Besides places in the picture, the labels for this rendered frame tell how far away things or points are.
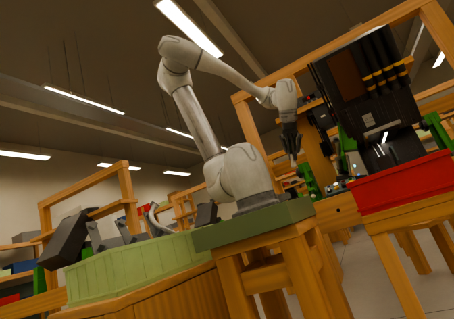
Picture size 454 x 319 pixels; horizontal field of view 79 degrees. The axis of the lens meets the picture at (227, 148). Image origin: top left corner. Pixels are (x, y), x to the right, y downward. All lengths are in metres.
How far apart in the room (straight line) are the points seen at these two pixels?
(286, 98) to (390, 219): 0.70
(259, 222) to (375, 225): 0.38
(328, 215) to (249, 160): 0.53
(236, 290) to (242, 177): 0.38
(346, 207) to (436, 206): 0.45
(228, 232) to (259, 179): 0.23
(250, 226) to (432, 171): 0.58
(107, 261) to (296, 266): 0.70
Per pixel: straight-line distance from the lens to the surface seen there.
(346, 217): 1.39
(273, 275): 0.96
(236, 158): 1.04
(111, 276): 1.21
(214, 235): 0.96
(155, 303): 1.20
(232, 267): 1.00
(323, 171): 2.01
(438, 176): 1.06
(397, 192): 1.06
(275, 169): 2.17
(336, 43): 2.25
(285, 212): 0.85
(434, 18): 2.30
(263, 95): 1.50
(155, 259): 1.29
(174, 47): 1.27
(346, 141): 1.65
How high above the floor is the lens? 0.87
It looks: 17 degrees up
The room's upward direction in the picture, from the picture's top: 18 degrees counter-clockwise
